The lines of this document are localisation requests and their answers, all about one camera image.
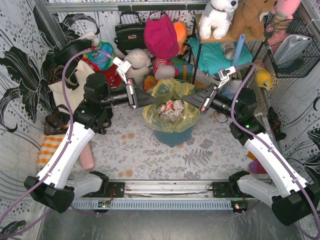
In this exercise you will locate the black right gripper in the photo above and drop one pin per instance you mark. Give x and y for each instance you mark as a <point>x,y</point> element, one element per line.
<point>208,97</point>

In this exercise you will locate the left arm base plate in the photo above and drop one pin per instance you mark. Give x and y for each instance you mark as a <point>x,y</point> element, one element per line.
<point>117,188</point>

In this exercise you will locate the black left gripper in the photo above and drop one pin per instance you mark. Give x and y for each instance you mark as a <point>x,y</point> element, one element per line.
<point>131,94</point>

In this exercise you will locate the black metal shelf rack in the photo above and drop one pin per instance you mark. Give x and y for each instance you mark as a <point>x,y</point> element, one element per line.
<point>226,39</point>

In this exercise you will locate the colourful striped bag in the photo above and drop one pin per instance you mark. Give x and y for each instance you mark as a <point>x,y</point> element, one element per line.
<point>97,59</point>

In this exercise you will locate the silver foil pouch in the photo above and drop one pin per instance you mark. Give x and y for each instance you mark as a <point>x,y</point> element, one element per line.
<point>291,48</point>

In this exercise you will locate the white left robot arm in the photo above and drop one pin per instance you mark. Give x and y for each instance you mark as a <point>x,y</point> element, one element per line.
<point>91,117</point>

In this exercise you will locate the pink plush toy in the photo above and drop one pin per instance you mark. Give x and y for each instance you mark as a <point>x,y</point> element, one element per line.
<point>283,13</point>

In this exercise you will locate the teal folded cloth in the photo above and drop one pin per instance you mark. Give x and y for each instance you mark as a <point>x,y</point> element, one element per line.
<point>212,58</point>

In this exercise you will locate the white plush lamb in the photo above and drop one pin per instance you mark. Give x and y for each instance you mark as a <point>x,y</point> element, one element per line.
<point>140,63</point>

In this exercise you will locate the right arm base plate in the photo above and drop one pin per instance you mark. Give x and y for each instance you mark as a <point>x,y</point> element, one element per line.
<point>227,189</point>

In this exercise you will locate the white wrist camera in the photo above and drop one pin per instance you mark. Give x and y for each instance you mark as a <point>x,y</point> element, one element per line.
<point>224,75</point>
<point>122,67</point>

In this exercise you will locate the orange plush toy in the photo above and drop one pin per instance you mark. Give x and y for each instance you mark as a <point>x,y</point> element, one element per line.
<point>181,35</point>

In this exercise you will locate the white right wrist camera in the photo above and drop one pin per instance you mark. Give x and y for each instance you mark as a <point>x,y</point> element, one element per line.
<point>224,75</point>

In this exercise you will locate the red fabric bag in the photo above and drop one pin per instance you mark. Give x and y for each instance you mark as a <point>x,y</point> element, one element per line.
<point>112,77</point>

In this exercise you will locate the dark brown leather bag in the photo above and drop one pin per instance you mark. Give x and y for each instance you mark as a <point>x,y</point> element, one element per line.
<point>57,123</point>

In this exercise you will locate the brown teddy bear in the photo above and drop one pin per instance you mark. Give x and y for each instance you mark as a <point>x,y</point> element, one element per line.
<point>248,14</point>

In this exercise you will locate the black leather handbag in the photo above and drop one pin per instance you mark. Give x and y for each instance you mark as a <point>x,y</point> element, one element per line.
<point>130,36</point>

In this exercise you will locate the orange white checked cloth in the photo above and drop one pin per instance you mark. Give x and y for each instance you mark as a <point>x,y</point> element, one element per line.
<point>48,148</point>

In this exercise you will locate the aluminium mounting rail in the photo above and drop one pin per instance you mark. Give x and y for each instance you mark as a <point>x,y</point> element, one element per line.
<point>167,187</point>

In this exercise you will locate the rainbow striped box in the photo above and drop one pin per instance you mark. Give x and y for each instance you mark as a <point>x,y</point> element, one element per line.
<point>185,73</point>

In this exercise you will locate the teal plastic trash bin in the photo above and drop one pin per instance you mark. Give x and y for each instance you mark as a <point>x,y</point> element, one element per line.
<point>173,138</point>

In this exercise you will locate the crumpled white paper trash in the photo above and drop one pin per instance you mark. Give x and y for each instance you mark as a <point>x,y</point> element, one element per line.
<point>172,110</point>

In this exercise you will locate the pink rolled towel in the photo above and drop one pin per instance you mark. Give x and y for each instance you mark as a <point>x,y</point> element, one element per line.
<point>86,158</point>

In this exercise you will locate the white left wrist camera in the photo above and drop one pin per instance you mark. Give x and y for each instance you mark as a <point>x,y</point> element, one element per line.
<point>122,67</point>

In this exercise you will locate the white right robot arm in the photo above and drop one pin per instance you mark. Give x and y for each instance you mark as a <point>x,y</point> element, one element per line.
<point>292,197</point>

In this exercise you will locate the black orange toy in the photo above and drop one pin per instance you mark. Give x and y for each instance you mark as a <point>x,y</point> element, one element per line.
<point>275,124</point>

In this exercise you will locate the pink striped plush doll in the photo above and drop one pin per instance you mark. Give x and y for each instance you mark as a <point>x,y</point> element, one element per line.
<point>164,69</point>

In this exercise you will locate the blue handled mop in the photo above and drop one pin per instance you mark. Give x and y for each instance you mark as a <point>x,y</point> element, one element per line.
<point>232,52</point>

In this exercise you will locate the cream canvas tote bag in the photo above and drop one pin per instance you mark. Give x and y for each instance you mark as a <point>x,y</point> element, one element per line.
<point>75,94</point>

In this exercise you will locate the magenta fabric bag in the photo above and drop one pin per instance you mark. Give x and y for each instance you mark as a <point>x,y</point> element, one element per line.
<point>160,38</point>

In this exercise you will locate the white plush dog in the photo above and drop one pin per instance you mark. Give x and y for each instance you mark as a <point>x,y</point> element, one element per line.
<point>216,18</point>

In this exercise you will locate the black wire basket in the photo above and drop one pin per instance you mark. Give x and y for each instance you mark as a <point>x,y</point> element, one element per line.
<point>304,64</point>

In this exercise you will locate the yellow plush duck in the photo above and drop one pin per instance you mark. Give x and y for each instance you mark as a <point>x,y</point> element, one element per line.
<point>262,76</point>

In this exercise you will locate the yellow-green trash bag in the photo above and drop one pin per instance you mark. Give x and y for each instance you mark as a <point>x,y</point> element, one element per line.
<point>171,89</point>

